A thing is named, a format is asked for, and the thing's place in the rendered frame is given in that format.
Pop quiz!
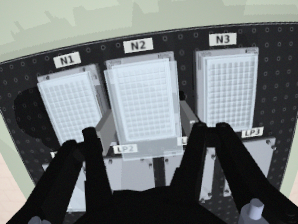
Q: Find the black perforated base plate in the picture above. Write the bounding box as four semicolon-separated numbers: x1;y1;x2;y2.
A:
0;22;298;224

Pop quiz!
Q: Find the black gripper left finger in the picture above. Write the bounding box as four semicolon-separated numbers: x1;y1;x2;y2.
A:
6;109;119;224

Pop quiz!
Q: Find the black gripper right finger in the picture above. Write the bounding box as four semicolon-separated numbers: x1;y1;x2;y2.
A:
154;100;298;224

